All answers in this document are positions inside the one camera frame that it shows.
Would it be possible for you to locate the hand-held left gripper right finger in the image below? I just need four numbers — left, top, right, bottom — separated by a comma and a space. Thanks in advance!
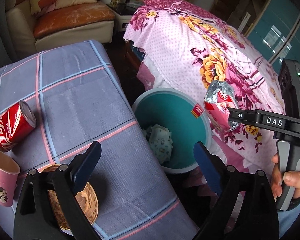
192, 141, 280, 240

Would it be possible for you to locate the pink paper cup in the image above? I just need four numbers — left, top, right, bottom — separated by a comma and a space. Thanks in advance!
0, 149, 21, 207

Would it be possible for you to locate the teal glass wardrobe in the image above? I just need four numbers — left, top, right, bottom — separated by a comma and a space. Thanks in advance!
240, 0, 300, 80

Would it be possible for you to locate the nightstand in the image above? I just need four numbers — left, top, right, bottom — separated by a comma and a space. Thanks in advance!
106, 0, 150, 32

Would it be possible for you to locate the paper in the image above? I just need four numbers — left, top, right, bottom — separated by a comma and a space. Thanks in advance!
142, 124, 174, 165

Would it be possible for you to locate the dark wooden cabinet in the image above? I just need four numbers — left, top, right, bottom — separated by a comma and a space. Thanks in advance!
210, 0, 275, 28

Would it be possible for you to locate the orange seat cushion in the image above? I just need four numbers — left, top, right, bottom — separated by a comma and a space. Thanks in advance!
34, 1, 115, 39

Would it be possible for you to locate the cream leather sofa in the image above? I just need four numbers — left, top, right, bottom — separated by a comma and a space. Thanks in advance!
5, 0, 115, 53

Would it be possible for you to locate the pink wafer snack packet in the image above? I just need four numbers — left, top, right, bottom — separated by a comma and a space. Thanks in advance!
203, 80, 239, 133

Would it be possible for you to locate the grey plaid tablecloth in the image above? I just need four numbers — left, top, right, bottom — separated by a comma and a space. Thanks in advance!
0, 40, 200, 240

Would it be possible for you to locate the teal trash bin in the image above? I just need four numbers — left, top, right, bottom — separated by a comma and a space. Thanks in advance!
131, 88, 212, 175

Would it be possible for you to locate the brown round bowl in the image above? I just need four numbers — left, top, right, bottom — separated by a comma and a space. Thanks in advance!
40, 164, 99, 230

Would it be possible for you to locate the person's right hand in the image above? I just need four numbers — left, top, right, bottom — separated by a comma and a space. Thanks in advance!
270, 154, 300, 202

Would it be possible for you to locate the red soda can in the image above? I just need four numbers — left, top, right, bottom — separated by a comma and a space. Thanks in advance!
0, 100, 37, 152

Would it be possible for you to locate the pink floral blanket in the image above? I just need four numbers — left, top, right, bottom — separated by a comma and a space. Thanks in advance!
123, 0, 290, 170

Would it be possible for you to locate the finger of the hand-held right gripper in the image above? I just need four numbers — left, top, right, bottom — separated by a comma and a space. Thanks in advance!
226, 107, 259, 128

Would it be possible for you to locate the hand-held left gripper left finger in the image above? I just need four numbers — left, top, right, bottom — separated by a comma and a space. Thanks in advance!
13, 141, 102, 240

